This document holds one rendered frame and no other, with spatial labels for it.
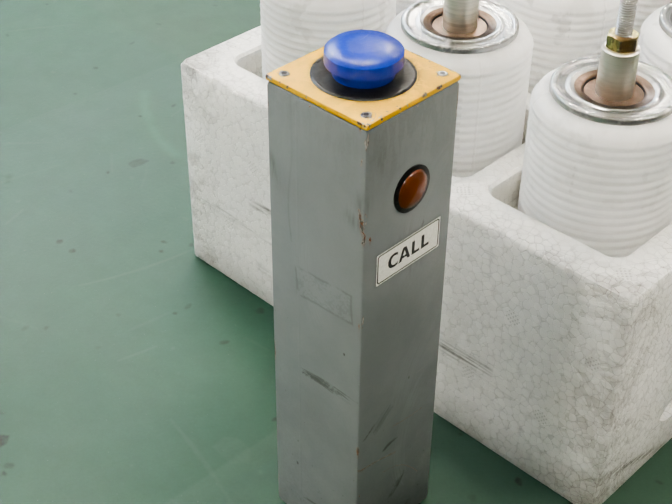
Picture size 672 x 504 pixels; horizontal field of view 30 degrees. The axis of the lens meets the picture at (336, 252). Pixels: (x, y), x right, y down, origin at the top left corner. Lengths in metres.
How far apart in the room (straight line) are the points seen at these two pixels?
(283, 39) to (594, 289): 0.29
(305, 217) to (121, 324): 0.34
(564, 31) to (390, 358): 0.29
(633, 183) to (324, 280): 0.19
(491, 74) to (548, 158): 0.07
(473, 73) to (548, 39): 0.11
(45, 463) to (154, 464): 0.07
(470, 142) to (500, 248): 0.09
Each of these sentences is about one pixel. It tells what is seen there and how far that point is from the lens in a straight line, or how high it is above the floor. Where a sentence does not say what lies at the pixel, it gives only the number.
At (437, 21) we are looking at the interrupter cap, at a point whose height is 0.25.
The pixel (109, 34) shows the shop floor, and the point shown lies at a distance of 1.36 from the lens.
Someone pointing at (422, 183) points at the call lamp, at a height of 0.26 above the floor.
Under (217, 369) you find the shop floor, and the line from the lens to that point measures 0.92.
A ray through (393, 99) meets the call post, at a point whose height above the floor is 0.31.
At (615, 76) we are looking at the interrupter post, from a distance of 0.75.
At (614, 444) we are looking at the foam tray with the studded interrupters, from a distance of 0.81.
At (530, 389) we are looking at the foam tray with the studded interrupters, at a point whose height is 0.07.
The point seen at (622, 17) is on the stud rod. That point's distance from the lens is 0.74.
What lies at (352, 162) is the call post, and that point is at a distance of 0.61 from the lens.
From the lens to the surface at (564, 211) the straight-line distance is 0.76.
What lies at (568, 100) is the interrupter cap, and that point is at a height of 0.25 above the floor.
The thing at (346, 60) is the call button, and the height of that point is 0.33.
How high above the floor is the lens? 0.62
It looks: 38 degrees down
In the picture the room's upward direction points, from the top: 1 degrees clockwise
